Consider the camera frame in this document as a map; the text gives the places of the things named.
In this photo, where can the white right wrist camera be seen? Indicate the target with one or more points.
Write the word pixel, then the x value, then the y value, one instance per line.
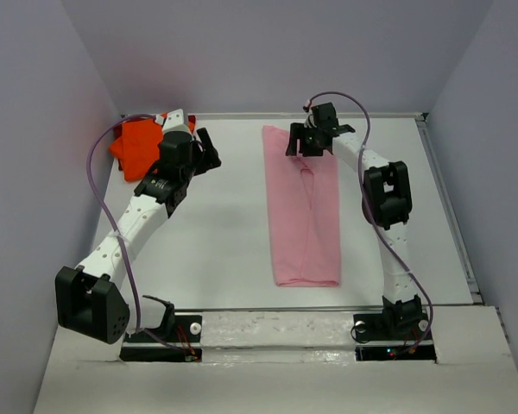
pixel 310 120

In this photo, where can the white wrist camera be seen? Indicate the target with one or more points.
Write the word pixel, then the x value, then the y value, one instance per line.
pixel 310 120
pixel 176 120

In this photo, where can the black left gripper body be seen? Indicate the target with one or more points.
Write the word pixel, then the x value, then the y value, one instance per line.
pixel 197 161

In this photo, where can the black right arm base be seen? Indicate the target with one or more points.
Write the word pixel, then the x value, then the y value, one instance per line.
pixel 375 343

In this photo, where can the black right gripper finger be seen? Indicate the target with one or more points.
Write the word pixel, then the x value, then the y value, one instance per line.
pixel 343 129
pixel 295 146

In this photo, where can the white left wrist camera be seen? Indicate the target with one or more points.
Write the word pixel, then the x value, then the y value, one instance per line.
pixel 176 120

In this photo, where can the orange folded t shirt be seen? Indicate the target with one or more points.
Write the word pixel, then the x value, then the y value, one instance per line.
pixel 135 147

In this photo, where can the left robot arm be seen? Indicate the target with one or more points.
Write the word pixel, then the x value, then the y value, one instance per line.
pixel 99 298

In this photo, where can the pink t shirt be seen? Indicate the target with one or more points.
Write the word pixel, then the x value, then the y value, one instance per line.
pixel 303 214

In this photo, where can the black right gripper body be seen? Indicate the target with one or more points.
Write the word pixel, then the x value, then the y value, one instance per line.
pixel 310 142

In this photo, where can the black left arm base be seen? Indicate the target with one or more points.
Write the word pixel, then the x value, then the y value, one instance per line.
pixel 176 339

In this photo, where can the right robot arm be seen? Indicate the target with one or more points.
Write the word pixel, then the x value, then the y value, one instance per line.
pixel 387 204

